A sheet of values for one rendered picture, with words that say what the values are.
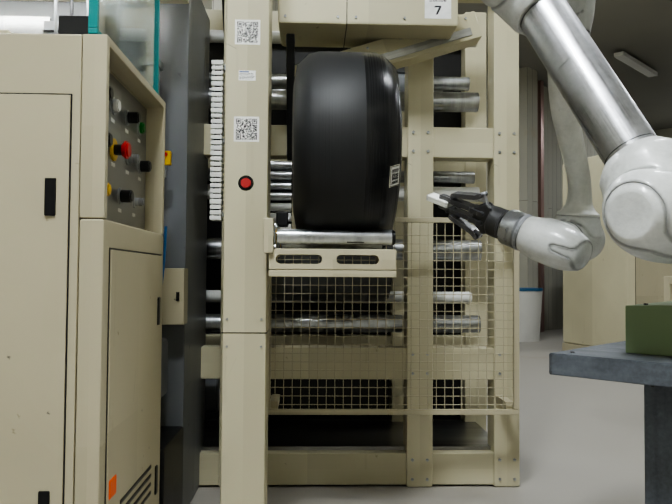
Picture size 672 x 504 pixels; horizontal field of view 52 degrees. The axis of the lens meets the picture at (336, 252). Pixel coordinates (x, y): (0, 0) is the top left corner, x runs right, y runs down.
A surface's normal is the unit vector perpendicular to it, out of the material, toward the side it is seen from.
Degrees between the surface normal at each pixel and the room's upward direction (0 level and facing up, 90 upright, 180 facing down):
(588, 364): 90
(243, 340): 90
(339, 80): 60
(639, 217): 96
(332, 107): 77
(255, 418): 90
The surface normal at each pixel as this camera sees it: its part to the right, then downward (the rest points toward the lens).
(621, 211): -0.80, 0.09
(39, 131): 0.04, -0.04
